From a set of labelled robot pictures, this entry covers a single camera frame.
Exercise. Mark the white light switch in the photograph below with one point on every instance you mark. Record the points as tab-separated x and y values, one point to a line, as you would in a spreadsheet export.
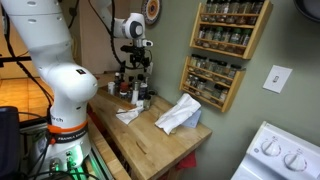
277	78

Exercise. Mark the wooden spice tray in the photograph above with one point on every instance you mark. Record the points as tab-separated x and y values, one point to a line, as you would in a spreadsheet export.
114	99

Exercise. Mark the tall steel pepper grinder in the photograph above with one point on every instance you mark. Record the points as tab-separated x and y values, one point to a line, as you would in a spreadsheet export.
135	92

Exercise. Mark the white stove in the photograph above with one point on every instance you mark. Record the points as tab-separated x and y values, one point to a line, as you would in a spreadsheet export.
275	154

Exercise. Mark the wooden spice rack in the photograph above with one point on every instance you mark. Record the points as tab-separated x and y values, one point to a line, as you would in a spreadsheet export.
210	87
245	52

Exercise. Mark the lower wooden spice rack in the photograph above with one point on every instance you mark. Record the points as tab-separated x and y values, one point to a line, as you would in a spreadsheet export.
210	87

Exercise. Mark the black lid glass jar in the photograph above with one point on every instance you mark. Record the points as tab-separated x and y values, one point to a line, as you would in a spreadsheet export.
147	102

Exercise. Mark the upper wooden spice rack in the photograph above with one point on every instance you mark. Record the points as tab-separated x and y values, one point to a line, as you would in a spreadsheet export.
245	52

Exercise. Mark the large crumpled white paper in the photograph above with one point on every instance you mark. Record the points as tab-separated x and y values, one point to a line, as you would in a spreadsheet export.
185	107

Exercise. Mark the small crumpled white napkin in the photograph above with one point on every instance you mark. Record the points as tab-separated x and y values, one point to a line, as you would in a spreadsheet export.
126	116

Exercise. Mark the white spice container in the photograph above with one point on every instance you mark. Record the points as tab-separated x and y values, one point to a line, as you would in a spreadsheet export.
111	88

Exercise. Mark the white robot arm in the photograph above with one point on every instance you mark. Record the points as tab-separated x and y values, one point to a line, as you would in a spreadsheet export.
42	27

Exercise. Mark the red lid spice jar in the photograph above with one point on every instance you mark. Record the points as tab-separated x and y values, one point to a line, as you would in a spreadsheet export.
124	90

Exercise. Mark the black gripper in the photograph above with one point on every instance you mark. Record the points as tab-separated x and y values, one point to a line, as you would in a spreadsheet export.
137	56

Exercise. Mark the decorative wall plate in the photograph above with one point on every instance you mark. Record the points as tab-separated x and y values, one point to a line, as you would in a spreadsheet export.
151	10

